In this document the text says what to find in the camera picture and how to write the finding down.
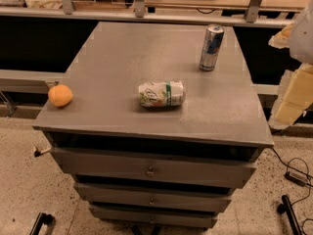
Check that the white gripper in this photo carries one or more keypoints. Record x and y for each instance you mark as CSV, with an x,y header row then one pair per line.
x,y
303,38

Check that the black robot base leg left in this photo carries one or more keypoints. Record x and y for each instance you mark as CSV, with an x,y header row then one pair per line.
x,y
42,219

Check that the orange fruit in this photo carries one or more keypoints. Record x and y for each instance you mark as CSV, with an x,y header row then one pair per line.
x,y
60,95

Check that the white green crushed can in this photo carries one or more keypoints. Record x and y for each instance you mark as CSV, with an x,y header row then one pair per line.
x,y
161,94

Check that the black power adapter with cable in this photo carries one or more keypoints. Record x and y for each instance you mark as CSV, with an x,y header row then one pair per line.
x,y
300,178

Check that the silver blue redbull can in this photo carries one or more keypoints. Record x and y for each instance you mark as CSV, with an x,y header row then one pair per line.
x,y
212,42

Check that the grey metal shelf rail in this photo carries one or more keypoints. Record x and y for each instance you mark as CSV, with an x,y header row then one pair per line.
x,y
138,13

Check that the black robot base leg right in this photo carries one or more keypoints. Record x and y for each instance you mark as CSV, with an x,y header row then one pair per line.
x,y
286,207

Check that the grey drawer cabinet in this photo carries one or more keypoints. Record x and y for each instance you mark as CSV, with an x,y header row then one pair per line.
x,y
168,165

